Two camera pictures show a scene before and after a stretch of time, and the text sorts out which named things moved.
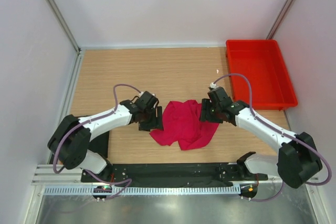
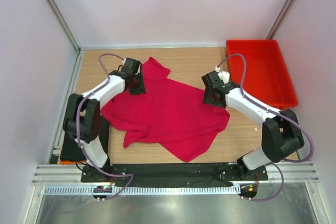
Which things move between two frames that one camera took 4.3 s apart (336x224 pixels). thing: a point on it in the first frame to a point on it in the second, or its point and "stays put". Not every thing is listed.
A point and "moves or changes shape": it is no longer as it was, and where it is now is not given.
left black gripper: (158, 124) to (141, 89)
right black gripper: (205, 115) to (207, 99)
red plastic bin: (262, 62) stays put
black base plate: (164, 174) stays put
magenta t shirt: (181, 123) moves or changes shape
